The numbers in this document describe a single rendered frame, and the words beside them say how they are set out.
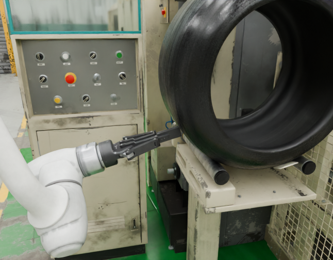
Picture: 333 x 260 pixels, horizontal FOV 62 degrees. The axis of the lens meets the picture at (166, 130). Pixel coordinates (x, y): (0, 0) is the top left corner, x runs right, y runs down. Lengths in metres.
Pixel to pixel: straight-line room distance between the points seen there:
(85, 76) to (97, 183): 0.56
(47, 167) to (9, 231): 1.51
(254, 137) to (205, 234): 0.57
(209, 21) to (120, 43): 0.75
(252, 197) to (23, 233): 1.66
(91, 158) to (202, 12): 0.46
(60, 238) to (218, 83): 0.76
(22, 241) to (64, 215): 1.47
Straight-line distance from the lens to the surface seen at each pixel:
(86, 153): 0.79
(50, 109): 1.45
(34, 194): 0.65
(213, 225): 1.41
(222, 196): 0.84
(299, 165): 0.95
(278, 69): 1.37
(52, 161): 0.80
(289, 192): 0.99
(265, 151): 0.82
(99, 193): 1.57
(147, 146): 0.78
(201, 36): 0.68
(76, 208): 0.71
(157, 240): 1.95
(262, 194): 0.95
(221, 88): 1.12
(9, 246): 2.16
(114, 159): 0.79
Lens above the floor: 1.30
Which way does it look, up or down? 20 degrees down
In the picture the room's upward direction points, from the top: straight up
